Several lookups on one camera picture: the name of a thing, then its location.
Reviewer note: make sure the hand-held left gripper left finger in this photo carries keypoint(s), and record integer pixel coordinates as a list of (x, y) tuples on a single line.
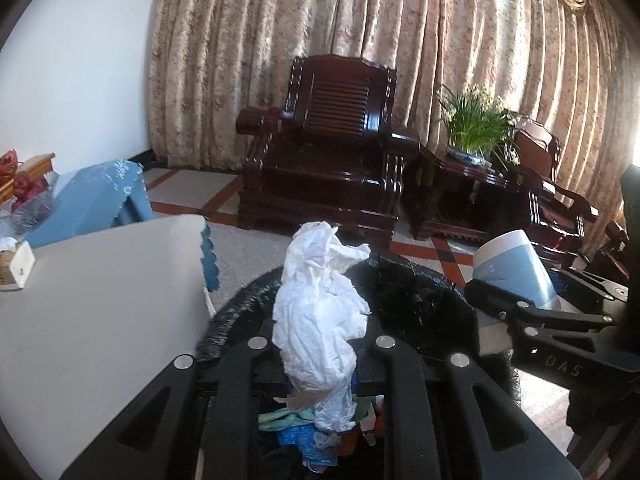
[(230, 400)]

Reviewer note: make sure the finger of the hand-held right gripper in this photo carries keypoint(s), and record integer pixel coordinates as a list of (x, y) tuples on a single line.
[(600, 291), (500, 301)]

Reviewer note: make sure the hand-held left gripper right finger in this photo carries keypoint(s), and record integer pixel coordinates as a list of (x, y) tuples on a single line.
[(415, 400)]

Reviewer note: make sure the blue and white paper cup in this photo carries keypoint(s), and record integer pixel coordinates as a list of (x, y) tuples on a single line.
[(515, 270)]

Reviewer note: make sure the green paper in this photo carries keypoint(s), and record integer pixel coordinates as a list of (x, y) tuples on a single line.
[(280, 417)]

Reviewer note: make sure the red ball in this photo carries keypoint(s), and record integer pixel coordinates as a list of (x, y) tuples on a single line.
[(350, 444)]

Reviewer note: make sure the blue cloth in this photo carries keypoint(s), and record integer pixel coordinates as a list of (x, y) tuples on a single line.
[(300, 437)]

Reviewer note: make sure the bin with black bag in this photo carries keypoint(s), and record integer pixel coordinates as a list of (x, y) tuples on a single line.
[(415, 305)]

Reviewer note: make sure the white plastic bag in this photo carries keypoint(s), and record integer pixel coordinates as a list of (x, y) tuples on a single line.
[(320, 320)]

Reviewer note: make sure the dark wooden armchair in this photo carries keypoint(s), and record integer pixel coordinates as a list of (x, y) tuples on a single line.
[(325, 160), (550, 200)]

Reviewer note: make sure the dark wooden side table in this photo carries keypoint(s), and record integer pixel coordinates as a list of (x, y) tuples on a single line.
[(450, 195)]

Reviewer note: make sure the blue scalloped cloth trim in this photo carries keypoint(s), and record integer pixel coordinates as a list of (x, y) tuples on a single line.
[(210, 260)]

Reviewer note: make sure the potted green plant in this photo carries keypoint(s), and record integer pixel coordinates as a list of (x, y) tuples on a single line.
[(475, 125)]

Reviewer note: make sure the blue covered table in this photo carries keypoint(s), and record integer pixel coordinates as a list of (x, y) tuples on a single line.
[(90, 200)]

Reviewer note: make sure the beige small box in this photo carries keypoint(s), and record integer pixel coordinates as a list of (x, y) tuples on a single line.
[(17, 270)]

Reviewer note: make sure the red ornament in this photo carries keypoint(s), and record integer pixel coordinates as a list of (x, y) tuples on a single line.
[(10, 161)]

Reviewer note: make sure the patterned beige curtain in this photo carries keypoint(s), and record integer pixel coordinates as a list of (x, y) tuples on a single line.
[(250, 60)]

